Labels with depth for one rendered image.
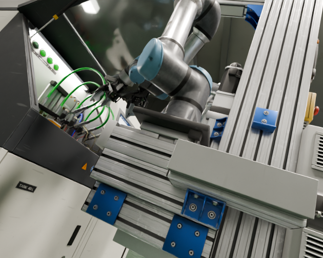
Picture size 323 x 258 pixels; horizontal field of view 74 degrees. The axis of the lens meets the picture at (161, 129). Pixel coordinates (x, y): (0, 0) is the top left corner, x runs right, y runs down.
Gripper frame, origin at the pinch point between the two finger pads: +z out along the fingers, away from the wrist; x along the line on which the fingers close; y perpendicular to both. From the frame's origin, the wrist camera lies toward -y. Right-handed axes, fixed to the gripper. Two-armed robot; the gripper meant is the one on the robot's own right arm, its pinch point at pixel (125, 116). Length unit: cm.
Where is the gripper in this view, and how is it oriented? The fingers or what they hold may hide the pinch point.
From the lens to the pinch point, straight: 124.7
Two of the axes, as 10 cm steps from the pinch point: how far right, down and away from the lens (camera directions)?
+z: -3.8, 8.5, -3.6
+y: 8.9, 2.2, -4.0
